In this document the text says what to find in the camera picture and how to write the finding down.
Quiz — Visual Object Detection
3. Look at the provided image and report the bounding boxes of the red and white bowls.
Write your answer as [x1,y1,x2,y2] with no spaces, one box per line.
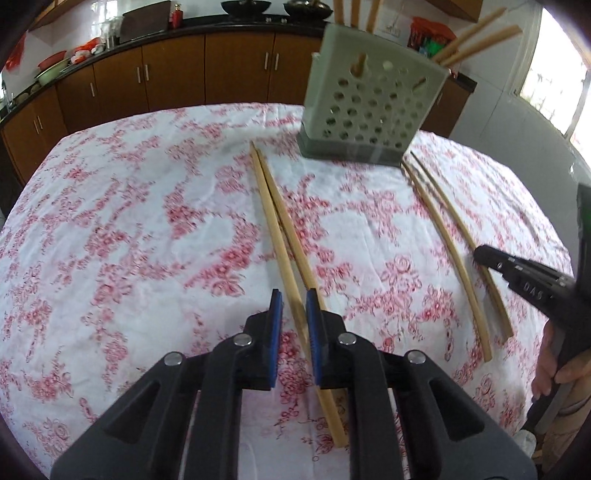
[69,37,105,63]

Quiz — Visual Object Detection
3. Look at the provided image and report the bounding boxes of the gas stove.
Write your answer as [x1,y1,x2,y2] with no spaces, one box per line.
[222,11,324,25]

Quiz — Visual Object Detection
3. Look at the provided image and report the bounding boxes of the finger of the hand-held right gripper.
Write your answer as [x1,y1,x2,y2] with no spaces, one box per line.
[474,244,575,289]
[577,184,591,252]

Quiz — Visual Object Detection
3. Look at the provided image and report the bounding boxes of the large barred window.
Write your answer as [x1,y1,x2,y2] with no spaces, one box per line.
[512,9,591,139]

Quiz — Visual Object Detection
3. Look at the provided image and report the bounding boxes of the black kitchen countertop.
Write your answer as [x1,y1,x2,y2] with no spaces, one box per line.
[0,14,478,125]

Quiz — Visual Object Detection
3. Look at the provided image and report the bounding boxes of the red snack bags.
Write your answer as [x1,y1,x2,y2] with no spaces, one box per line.
[409,17,458,60]

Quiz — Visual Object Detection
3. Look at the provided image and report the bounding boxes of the red basin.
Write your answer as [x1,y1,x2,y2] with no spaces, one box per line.
[37,51,68,70]

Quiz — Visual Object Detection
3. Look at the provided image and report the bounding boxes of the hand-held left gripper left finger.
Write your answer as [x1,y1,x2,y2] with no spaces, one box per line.
[50,288,284,480]

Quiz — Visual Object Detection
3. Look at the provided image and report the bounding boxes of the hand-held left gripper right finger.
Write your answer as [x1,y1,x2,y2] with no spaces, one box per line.
[305,288,539,480]

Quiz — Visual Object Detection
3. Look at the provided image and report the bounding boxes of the green perforated chopstick holder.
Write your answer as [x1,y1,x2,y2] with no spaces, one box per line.
[297,23,451,167]

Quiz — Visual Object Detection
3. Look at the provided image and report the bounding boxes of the green basin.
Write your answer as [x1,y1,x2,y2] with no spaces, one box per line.
[36,62,70,86]

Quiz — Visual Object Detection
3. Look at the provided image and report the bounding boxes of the black wok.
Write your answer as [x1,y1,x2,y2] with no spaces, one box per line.
[221,0,272,14]

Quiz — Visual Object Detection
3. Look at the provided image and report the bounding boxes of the red plastic bag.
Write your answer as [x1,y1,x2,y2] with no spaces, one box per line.
[7,37,27,70]

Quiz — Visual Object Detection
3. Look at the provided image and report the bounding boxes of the person's right hand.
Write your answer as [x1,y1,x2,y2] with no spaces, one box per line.
[531,318,591,401]

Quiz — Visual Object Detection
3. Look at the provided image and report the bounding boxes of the wooden base cabinets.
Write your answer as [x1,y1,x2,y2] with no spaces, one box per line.
[0,21,476,185]

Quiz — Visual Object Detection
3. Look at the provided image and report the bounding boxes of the dark cutting board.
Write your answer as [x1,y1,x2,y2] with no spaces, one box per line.
[119,0,172,32]

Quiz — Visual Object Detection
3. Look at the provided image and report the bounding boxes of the pink floral tablecloth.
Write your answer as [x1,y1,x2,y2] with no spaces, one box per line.
[0,102,578,480]

